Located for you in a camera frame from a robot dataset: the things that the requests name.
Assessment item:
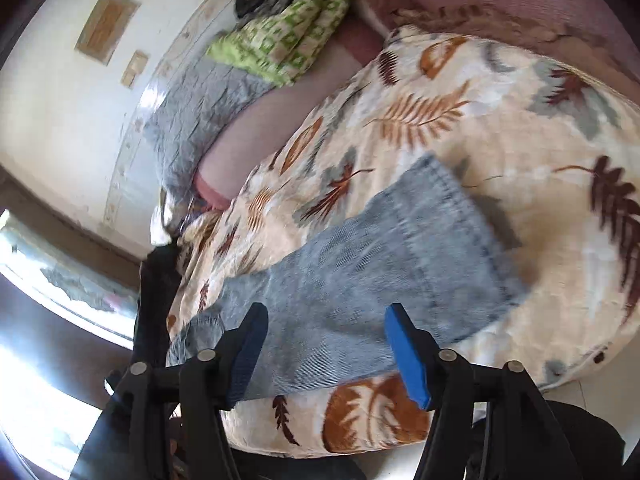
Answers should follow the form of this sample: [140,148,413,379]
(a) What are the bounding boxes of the pink sofa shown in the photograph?
[193,0,640,212]

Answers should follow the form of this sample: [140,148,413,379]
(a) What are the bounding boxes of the cream cloth bundle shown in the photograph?
[150,188,174,247]

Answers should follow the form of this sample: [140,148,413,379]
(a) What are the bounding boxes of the black jacket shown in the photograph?
[131,240,181,367]

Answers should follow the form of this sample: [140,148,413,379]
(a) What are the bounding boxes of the beige wall switch plate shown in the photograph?
[120,50,149,89]

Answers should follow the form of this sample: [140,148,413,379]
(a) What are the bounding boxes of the leaf pattern fleece blanket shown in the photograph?
[167,27,639,458]

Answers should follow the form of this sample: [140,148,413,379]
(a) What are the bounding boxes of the green patterned folded blanket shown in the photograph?
[206,0,350,87]

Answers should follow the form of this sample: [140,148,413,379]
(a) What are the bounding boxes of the grey quilted pillow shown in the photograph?
[143,56,274,202]

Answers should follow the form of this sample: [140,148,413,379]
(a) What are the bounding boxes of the grey denim pants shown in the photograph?
[167,155,527,400]

